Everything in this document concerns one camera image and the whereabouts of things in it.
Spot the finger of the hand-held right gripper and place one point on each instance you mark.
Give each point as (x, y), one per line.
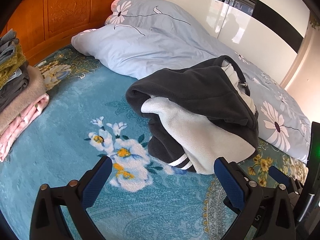
(278, 175)
(231, 205)

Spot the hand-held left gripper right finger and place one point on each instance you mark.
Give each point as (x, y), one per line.
(230, 182)

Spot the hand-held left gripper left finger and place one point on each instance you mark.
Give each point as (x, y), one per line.
(97, 180)

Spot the dark grey white fleece jacket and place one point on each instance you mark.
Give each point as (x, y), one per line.
(200, 92)

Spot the teal floral blanket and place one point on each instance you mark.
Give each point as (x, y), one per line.
(75, 105)

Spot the folded pink floral garment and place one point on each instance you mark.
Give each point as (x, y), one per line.
(22, 122)

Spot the folded dark grey garment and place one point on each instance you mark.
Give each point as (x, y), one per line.
(15, 87)

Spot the folded light blue garment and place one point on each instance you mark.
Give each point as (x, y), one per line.
(15, 74)

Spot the light blue floral duvet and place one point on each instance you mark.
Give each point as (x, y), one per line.
(140, 52)

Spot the glossy white wardrobe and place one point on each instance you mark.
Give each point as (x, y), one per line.
(250, 27)

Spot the orange wooden headboard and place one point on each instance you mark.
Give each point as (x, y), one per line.
(70, 7)

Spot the light blue floral pillow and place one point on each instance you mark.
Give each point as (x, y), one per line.
(150, 12)

